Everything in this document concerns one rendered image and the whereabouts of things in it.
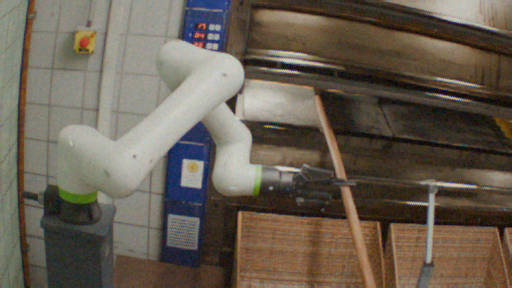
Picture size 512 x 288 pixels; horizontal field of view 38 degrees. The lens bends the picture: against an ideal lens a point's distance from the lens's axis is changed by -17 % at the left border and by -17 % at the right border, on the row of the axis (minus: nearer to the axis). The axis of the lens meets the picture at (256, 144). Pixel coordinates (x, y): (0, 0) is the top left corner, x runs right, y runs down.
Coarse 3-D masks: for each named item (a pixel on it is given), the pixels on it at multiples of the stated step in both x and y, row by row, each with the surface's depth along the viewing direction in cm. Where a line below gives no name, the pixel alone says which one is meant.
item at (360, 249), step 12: (324, 108) 335; (324, 120) 322; (324, 132) 313; (336, 156) 288; (336, 168) 279; (348, 192) 260; (348, 204) 252; (348, 216) 246; (360, 240) 229; (360, 252) 223; (360, 264) 217; (372, 276) 210
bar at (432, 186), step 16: (320, 176) 283; (352, 176) 283; (368, 176) 284; (384, 176) 285; (432, 192) 285; (480, 192) 287; (496, 192) 287; (432, 208) 282; (432, 224) 280; (432, 272) 272
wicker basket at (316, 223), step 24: (240, 216) 321; (264, 216) 324; (288, 216) 325; (240, 240) 309; (288, 240) 326; (312, 240) 326; (336, 240) 327; (240, 264) 299; (264, 264) 326; (288, 264) 327; (312, 264) 327; (384, 264) 306
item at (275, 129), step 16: (256, 128) 317; (272, 128) 317; (288, 128) 317; (304, 128) 319; (320, 128) 321; (352, 144) 319; (368, 144) 319; (384, 144) 319; (400, 144) 319; (416, 144) 319; (432, 144) 322; (448, 144) 325; (480, 160) 322; (496, 160) 322
